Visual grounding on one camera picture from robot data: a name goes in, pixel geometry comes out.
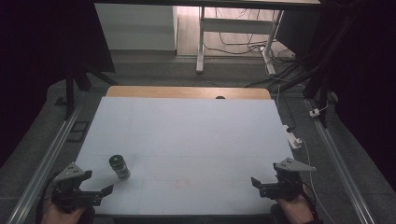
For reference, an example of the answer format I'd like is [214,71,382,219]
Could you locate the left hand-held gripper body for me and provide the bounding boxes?
[50,161,106,215]

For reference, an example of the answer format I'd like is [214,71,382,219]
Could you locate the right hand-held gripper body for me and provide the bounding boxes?
[259,157,318,203]

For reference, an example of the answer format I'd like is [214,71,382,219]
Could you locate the person's left hand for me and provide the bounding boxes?
[40,199,87,224]

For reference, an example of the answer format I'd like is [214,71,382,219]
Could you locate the person's right hand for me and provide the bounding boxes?
[276,189,315,224]

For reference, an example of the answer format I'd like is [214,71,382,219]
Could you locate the small jar with dark cap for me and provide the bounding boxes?
[108,154,132,181]

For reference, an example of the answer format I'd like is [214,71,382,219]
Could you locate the white power strip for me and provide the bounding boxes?
[282,124,304,150]

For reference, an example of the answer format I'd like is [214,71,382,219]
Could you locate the white table cover sheet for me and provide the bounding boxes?
[74,96,294,217]

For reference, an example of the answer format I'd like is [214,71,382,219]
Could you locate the black metal stand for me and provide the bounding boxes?
[63,59,120,121]
[302,18,353,129]

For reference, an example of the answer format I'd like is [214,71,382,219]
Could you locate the dark curtain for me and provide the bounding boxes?
[0,0,116,169]
[275,0,396,192]

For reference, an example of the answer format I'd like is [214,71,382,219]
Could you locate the white cabinet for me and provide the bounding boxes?
[94,3,179,52]

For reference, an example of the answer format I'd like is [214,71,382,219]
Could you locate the white cable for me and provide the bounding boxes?
[299,137,338,224]

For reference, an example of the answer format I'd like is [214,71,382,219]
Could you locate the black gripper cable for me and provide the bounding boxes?
[299,182,321,222]

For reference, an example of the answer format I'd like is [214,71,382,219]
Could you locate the aluminium rail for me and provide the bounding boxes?
[304,98,376,224]
[6,102,84,224]

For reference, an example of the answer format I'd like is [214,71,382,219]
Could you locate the black rectangular frame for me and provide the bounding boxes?
[66,120,92,143]

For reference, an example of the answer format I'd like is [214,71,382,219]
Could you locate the black cable bundle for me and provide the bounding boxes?
[244,60,307,90]

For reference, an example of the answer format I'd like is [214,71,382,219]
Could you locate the black floor cable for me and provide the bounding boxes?
[203,8,283,58]

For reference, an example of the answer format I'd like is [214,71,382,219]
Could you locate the white desk frame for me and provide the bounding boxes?
[195,6,285,76]

